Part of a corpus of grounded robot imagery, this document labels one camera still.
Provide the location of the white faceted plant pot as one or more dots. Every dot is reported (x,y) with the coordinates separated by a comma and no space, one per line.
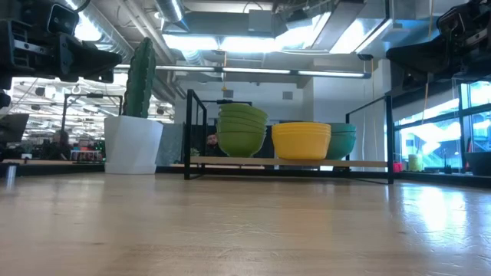
(132,145)

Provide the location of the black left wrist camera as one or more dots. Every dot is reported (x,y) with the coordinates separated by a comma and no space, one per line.
(63,19)

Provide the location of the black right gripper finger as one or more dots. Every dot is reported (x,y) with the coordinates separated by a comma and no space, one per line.
(416,80)
(422,57)

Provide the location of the red cup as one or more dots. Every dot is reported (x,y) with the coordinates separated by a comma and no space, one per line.
(398,168)

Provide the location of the black aluminium rig frame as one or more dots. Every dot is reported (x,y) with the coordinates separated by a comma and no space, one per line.
(268,173)

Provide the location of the large spiral air duct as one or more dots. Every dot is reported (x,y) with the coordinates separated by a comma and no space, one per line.
(107,34)

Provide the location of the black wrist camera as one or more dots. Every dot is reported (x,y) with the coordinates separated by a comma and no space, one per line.
(452,19)
(63,19)

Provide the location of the long ceiling light fixture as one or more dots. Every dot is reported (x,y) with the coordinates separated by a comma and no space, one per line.
(253,71)

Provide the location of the person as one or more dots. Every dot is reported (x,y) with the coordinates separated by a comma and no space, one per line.
(213,145)
(61,143)

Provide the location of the square wall vent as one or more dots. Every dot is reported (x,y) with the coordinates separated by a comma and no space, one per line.
(287,95)

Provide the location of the grey ceiling unit box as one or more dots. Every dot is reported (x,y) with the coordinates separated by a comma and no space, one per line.
(261,21)

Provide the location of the grey partition panel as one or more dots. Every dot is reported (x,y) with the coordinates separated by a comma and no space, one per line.
(170,143)

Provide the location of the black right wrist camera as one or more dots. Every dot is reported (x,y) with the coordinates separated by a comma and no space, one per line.
(452,19)

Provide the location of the round silver air duct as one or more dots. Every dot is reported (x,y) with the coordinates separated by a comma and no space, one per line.
(170,9)

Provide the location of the dark grey monitor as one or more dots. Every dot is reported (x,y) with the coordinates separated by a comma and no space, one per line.
(13,128)

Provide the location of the black round pot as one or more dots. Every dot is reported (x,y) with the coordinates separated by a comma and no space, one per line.
(479,165)

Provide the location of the black security camera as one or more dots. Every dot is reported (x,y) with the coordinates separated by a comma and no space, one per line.
(364,56)

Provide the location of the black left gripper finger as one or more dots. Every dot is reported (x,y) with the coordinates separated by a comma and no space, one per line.
(84,59)
(103,76)

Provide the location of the green floral bowl teal outside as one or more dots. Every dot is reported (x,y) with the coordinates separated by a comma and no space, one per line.
(345,134)
(343,147)
(345,127)

